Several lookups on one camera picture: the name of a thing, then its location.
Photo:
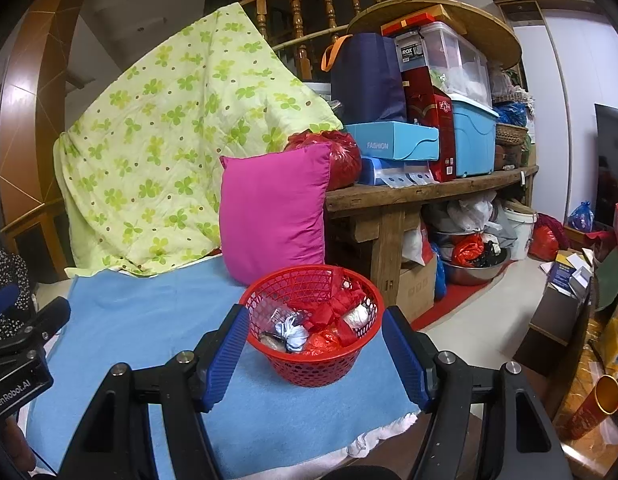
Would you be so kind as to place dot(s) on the pink pillow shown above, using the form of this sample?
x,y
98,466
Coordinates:
x,y
274,210

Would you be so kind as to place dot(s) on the black white spotted garment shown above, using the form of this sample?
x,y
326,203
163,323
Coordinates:
x,y
9,270

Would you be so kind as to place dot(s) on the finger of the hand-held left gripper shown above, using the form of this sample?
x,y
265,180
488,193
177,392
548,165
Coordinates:
x,y
3,301
46,320

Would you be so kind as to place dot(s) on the dark plastic bag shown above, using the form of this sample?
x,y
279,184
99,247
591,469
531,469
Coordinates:
x,y
278,316

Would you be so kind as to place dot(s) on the red floor mat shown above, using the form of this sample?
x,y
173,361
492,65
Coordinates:
x,y
454,300

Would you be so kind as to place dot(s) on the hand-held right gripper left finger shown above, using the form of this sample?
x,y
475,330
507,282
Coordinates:
x,y
226,355

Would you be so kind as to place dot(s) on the pale blue plastic bag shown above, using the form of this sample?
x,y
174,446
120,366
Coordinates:
x,y
293,332

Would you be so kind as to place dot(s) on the red gold tube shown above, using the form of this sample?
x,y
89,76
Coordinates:
x,y
594,405

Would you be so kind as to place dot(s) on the grey printed box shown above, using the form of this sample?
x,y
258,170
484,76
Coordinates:
x,y
410,52

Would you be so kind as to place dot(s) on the metal basin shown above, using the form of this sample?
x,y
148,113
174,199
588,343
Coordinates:
x,y
474,272

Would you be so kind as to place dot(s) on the blue white open box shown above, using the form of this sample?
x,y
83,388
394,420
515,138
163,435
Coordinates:
x,y
564,272

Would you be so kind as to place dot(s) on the blue plastic storage bin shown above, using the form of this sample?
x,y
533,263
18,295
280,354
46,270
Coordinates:
x,y
471,135

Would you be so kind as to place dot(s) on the red bag with strips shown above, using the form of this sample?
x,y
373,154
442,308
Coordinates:
x,y
334,310

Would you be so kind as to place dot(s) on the round wooden tabletop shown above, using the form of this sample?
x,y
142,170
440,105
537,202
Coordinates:
x,y
489,25

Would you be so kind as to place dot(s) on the wicker basket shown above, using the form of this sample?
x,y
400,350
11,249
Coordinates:
x,y
511,134

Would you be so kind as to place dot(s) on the red bag in basin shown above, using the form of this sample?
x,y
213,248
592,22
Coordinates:
x,y
466,252

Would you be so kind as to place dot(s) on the navy tote bag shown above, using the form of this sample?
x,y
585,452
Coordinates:
x,y
369,80

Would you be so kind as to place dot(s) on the white blue flat box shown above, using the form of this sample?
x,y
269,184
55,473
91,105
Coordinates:
x,y
394,172

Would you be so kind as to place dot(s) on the red bag on floor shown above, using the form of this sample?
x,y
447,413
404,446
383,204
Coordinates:
x,y
544,240

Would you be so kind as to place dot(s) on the red gold flat box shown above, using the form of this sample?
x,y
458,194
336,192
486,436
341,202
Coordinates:
x,y
419,19

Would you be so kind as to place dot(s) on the clear plastic storage box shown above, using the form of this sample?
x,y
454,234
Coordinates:
x,y
459,60

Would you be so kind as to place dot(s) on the green floral quilt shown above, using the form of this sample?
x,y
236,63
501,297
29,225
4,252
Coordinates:
x,y
164,135

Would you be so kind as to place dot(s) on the cardboard box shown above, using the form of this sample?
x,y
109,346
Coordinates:
x,y
419,290

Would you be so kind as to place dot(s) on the red plastic basket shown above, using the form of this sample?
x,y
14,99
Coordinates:
x,y
314,365

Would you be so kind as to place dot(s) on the pale pink bed sheet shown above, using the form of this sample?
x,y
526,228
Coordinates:
x,y
374,435

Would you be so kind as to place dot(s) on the shiny red bag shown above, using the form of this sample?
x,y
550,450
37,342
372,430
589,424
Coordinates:
x,y
344,155

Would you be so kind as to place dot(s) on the blue blanket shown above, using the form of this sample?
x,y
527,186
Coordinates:
x,y
139,310

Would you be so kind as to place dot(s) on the person's left hand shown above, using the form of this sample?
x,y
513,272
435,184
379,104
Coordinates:
x,y
19,442

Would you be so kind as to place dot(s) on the wooden stair railing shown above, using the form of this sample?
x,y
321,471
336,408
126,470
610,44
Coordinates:
x,y
329,10

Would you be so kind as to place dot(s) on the blue shoe box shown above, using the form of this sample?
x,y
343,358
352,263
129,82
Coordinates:
x,y
389,140

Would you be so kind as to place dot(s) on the black television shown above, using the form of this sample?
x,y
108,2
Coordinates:
x,y
611,160

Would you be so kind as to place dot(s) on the red gift box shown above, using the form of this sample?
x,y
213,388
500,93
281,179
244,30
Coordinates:
x,y
431,120

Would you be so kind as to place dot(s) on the small blue plastic bag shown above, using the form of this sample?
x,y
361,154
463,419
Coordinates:
x,y
580,217

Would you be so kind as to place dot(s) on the dark brown box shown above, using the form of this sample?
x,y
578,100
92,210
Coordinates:
x,y
549,330

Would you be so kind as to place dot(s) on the wooden bench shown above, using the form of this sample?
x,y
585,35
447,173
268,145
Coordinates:
x,y
379,200

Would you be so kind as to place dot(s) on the curved wooden panel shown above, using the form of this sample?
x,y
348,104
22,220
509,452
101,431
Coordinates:
x,y
24,110

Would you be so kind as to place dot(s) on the white bucket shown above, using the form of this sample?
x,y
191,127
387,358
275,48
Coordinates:
x,y
519,230

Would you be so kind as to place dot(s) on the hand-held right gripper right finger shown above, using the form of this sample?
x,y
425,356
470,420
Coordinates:
x,y
406,355

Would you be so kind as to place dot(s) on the white plastic bags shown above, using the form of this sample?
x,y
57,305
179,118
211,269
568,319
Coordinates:
x,y
471,210

